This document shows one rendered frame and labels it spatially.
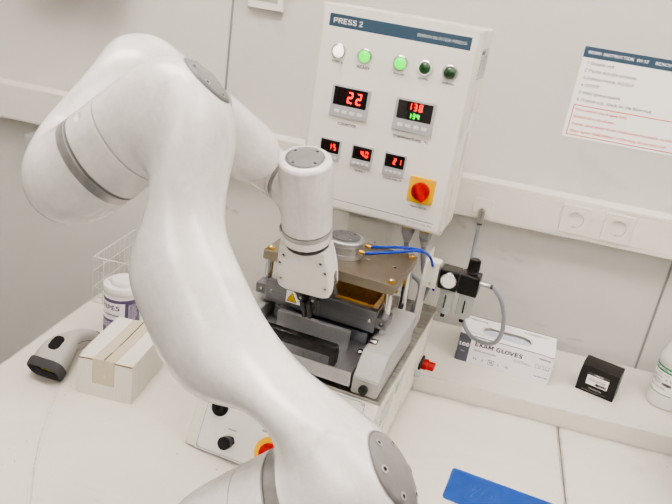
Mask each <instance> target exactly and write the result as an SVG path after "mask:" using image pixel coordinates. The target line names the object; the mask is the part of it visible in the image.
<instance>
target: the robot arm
mask: <svg viewBox="0 0 672 504"><path fill-rule="evenodd" d="M230 176H231V177H233V178H235V179H237V180H240V181H244V182H248V183H250V184H251V185H253V186H254V187H256V188H257V189H259V190H260V191H262V192H263V193H264V194H266V195H267V196H268V197H270V198H271V199H272V200H274V201H275V203H276V204H277V206H278V208H279V210H280V214H281V224H280V225H279V231H281V232H282V238H281V240H280V245H279V251H278V260H277V281H278V284H279V285H280V286H281V287H283V288H286V289H289V290H292V291H294V293H295V294H296V296H297V299H298V300H300V310H302V317H304V318H306V317H307V318H308V319H311V317H312V316H313V314H316V313H317V311H318V300H320V299H322V298H335V297H336V296H337V294H338V291H337V288H336V284H337V282H338V263H337V256H336V251H335V247H334V243H333V240H332V198H333V161H332V157H331V155H330V154H329V153H328V152H327V151H325V150H323V149H321V148H319V147H315V146H296V147H293V148H290V149H288V150H286V151H284V150H283V149H282V148H280V147H279V145H278V141H277V139H276V137H275V135H274V134H273V132H272V131H271V130H270V129H269V128H268V127H267V126H266V125H265V124H264V123H263V122H262V121H261V120H260V119H259V118H257V117H256V116H255V115H254V114H253V113H252V112H251V111H250V110H248V109H247V108H246V107H245V106H244V105H243V104H242V103H240V102H239V101H238V100H237V99H236V98H235V97H233V96H232V95H231V94H230V93H229V92H228V91H226V90H225V88H223V87H222V85H221V84H220V82H219V81H218V80H217V79H216V78H215V76H214V75H213V74H212V73H211V72H210V71H208V70H207V69H206V68H205V67H203V66H202V65H200V63H199V62H197V61H193V60H191V59H189V58H187V57H186V56H185V55H184V54H182V53H181V52H180V51H179V50H177V49H176V48H175V47H174V46H172V45H171V44H169V43H168V42H166V41H164V40H163V39H161V38H158V37H156V36H153V35H149V34H142V33H131V34H125V35H122V36H119V37H117V38H116V39H114V40H112V41H111V42H110V43H109V44H108V45H107V46H106V47H105V48H104V50H103V51H102V52H101V54H100V55H99V57H98V58H97V60H96V61H95V62H94V64H93V65H92V66H91V67H90V69H89V70H88V71H87V72H86V73H85V75H84V76H83V77H82V78H81V79H80V80H79V81H78V83H77V84H76V85H75V86H74V87H73V88H72V89H71V90H70V91H69V92H68V93H67V94H66V96H65V97H64V98H63V99H62V100H61V101H60V102H59V103H58V104H57V105H56V107H55V108H54V109H53V110H52V111H51V112H50V113H49V115H48V116H47V117H46V118H45V120H44V121H43V122H42V123H41V125H40V126H39V128H38V129H37V131H36V132H35V134H34V135H33V137H32V139H31V141H30V143H29V145H28V147H27V149H26V152H25V155H24V157H23V161H22V167H21V184H22V188H23V191H24V194H25V196H26V198H27V200H28V201H29V203H30V205H31V206H32V207H33V208H34V209H35V210H36V211H37V212H38V213H39V214H41V215H42V216H43V217H45V218H47V219H48V220H51V221H53V222H55V223H58V224H62V225H69V226H80V225H85V224H88V223H92V222H95V221H97V220H99V219H101V218H103V217H105V216H107V215H109V214H111V213H113V212H114V211H116V210H117V209H119V208H120V207H122V206H123V205H125V204H126V203H127V202H129V201H130V200H132V199H133V198H135V197H136V196H137V195H139V194H140V193H142V192H143V191H145V190H146V189H147V188H148V195H147V202H146V206H145V210H144V214H143V217H142V220H141V223H140V226H139V229H138V232H137V235H136V237H135V240H134V243H133V246H132V250H131V254H130V258H129V271H128V274H129V282H130V287H131V291H132V294H133V297H134V300H135V302H136V305H137V307H138V309H139V312H140V314H141V316H142V319H143V321H144V323H145V326H146V328H147V331H148V333H149V335H150V338H151V340H152V342H153V344H154V346H155V348H156V350H157V352H158V354H159V356H160V358H161V360H162V361H163V363H164V365H165V366H166V368H167V369H168V371H169V372H170V374H171V375H172V376H173V377H174V379H175V380H176V381H177V382H178V383H179V384H180V385H181V386H182V387H183V388H184V389H185V390H187V391H188V392H189V393H191V394H192V395H194V396H195V397H197V398H199V399H201V400H204V401H206V402H209V403H212V404H216V405H220V406H225V407H229V408H233V409H236V410H239V411H242V412H244V413H246V414H248V415H249V416H251V417H252V418H254V419H255V420H256V421H257V422H258V423H259V424H260V425H261V426H262V427H263V428H264V429H265V431H266V432H267V433H268V434H269V436H270V438H271V440H272V442H273V446H274V448H272V449H270V450H268V451H266V452H264V453H262V454H260V455H258V456H256V457H254V458H252V459H250V460H248V461H246V462H245V463H242V464H240V465H239V466H237V467H235V468H233V469H231V470H229V471H227V472H225V473H223V474H221V475H220V476H218V477H216V478H214V479H212V480H210V481H209V482H207V483H205V484H203V485H202V486H200V487H199V488H197V489H196V490H194V491H193V492H191V493H190V494H188V495H187V496H186V497H185V498H183V499H182V500H181V501H180V502H179V504H418V493H417V488H416V484H415V481H414V478H413V474H412V469H411V467H410V465H409V464H408V463H407V461H406V459H405V457H404V456H403V454H402V453H401V451H400V450H399V448H398V447H397V446H396V444H395V443H394V442H393V441H392V439H391V438H390V437H389V436H388V435H387V434H386V433H385V432H384V431H383V430H382V429H381V428H379V427H378V426H377V425H376V424H375V423H374V422H373V421H372V420H370V419H369V418H368V417H367V416H365V415H364V414H363V413H362V412H360V411H359V410H358V409H357V408H355V407H354V406H352V405H351V404H350V403H348V402H347V401H346V400H344V399H343V398H342V397H340V396H339V395H338V394H336V393H335V392H334V391H332V390H331V389H330V388H328V387H327V386H326V385H324V384H323V383H322V382H321V381H320V380H318V379H317V378H316V377H315V376H314V375H312V374H311V373H310V372H309V371H308V370H307V369H306V368H305V367H304V366H303V365H302V364H300V363H299V361H298V360H297V359H296V358H295V357H294V356H293V355H292V354H291V353H290V351H289V350H288V349H287V348H286V346H285V345H284V344H283V343H282V341H281V340H280V339H279V338H278V336H277V335H276V333H275V332H274V331H273V329H272V328H271V326H270V325H269V323H268V322H267V320H266V319H265V317H264V315H263V314H262V312H261V310H260V308H259V306H258V304H257V303H256V300H255V298H254V296H253V294H252V292H251V290H250V288H249V285H248V283H247V281H246V279H245V277H244V275H243V272H242V270H241V268H240V266H239V264H238V262H237V259H236V257H235V255H234V252H233V250H232V248H231V245H230V243H229V239H228V235H227V231H226V225H225V206H226V197H227V191H228V185H229V179H230Z"/></svg>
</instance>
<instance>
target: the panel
mask: <svg viewBox="0 0 672 504"><path fill-rule="evenodd" d="M332 391H334V390H332ZM334 392H335V393H336V394H338V395H339V396H340V397H342V398H343V399H344V400H346V401H347V402H348V403H350V404H351V405H352V406H354V407H355V408H357V409H358V410H359V411H360V412H362V413H363V414H365V410H366V407H367V403H368V402H366V401H363V400H360V399H357V398H354V397H351V396H348V395H345V394H343V393H340V392H337V391H334ZM212 405H213V404H212V403H209V402H207V403H206V407H205V410H204V413H203V417H202V420H201V424H200V427H199V430H198V434H197V437H196V440H195V444H194V447H196V448H199V449H202V450H204V451H207V452H209V453H212V454H215V455H217V456H220V457H222V458H225V459H228V460H230V461H233V462H235V463H238V464H242V463H245V462H246V461H248V460H250V459H252V458H254V457H256V456H258V451H259V449H260V447H261V446H262V445H263V444H266V443H273V442H272V440H271V438H270V436H269V434H268V433H267V432H266V431H265V429H264V428H263V427H262V426H261V425H260V424H259V423H258V422H257V421H256V420H255V419H254V418H252V417H251V416H249V415H248V414H246V413H244V412H242V411H239V410H236V409H233V408H229V407H226V411H225V413H224V414H222V415H216V414H215V413H214V412H213V410H212ZM226 435H229V436H232V437H234V441H235V443H234V444H233V445H232V447H231V448H229V449H227V450H221V449H219V447H218V445H217V442H218V439H219V438H220V437H223V436H226Z"/></svg>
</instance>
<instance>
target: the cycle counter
mask: <svg viewBox="0 0 672 504"><path fill-rule="evenodd" d="M363 97H364V93H360V92H355V91H350V90H345V89H341V88H339V89H338V96H337V103H341V104H345V105H350V106H354V107H359V108H362V103H363Z"/></svg>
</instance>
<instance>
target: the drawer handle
mask: <svg viewBox="0 0 672 504"><path fill-rule="evenodd" d="M268 323H269V325H270V326H271V328H272V329H273V331H274V332H275V333H276V335H277V336H278V338H279V339H280V340H281V341H282V342H285V343H288V344H291V345H294V346H297V347H300V348H303V349H307V350H310V351H313V352H316V353H319V354H322V355H325V356H328V357H329V361H328V365H330V366H334V365H335V364H336V363H337V360H338V354H339V345H338V344H337V343H334V342H331V341H328V340H324V339H321V338H318V337H315V336H312V335H309V334H306V333H303V332H299V331H296V330H293V329H290V328H287V327H284V326H281V325H277V324H274V323H271V322H268Z"/></svg>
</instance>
